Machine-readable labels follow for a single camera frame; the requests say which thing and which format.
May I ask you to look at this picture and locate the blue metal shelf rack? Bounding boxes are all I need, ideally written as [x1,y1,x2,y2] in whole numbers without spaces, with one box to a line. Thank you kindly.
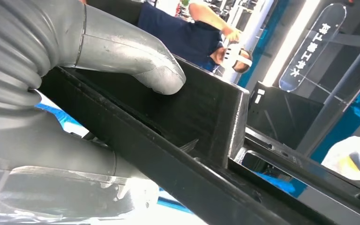
[35,102,75,127]

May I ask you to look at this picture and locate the person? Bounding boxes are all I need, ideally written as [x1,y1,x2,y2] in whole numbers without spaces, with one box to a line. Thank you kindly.
[138,0,254,75]

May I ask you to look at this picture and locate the white VR headset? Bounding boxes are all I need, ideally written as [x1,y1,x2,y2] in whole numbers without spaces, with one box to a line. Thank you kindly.
[222,43,253,74]

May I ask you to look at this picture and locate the black flat panel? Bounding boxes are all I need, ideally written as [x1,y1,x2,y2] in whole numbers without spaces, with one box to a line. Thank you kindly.
[247,81,324,150]

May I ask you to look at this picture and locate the clear acrylic sign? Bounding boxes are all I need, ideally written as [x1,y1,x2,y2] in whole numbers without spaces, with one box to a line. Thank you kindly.
[278,3,347,92]

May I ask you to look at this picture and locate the grey metal pole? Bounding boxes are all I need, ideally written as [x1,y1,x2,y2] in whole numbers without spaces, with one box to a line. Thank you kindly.
[296,29,360,156]

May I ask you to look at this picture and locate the white rounded object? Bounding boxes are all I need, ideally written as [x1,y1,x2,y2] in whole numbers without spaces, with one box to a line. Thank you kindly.
[321,135,360,182]

